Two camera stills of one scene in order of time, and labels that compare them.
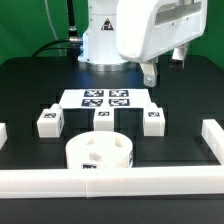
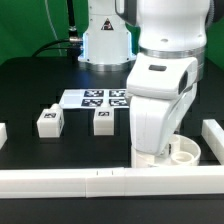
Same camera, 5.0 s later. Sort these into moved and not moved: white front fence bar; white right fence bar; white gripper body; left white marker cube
Moved: white gripper body
Not moved: white right fence bar; white front fence bar; left white marker cube
